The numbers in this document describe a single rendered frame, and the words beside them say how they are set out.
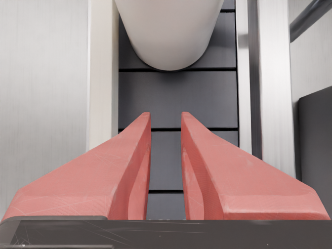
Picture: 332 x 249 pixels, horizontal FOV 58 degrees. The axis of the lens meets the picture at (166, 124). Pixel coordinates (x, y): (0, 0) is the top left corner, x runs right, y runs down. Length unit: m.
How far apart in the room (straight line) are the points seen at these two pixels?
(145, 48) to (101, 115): 0.04
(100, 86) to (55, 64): 0.11
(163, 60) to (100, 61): 0.03
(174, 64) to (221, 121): 0.05
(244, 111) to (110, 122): 0.09
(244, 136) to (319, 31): 0.12
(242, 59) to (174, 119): 0.06
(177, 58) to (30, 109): 0.14
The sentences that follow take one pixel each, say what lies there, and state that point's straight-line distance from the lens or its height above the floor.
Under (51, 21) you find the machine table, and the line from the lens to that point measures 0.28.
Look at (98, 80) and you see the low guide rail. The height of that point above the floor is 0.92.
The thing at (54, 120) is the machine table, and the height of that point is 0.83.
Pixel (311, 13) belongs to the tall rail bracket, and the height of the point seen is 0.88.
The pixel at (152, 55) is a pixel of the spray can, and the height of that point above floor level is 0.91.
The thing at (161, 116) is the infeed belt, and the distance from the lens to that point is 0.19.
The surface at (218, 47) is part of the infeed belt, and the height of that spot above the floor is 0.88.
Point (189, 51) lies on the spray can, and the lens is 0.16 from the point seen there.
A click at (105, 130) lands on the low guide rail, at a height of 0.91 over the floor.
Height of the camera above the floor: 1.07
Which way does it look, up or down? 85 degrees down
